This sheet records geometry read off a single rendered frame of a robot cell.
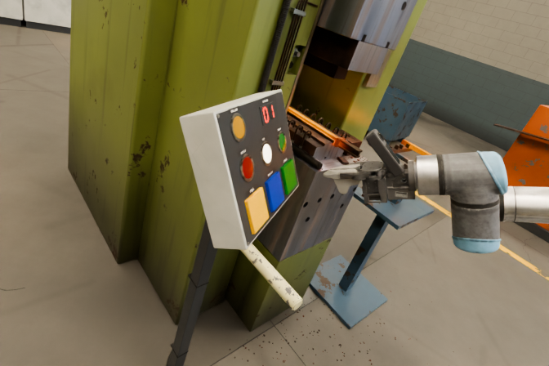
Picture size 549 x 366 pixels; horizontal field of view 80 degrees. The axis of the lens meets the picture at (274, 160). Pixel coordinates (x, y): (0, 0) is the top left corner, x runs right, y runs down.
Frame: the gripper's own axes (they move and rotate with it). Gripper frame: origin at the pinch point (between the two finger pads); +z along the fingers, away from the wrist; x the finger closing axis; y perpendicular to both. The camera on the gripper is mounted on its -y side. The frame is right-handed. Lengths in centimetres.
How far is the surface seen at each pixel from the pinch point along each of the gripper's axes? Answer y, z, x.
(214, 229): 1.8, 17.5, -27.0
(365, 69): -21.4, -5.9, 44.7
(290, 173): 0.0, 10.3, 0.1
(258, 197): -1.8, 10.3, -19.2
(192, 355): 81, 73, 6
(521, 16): -39, -225, 788
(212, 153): -14.2, 13.3, -27.0
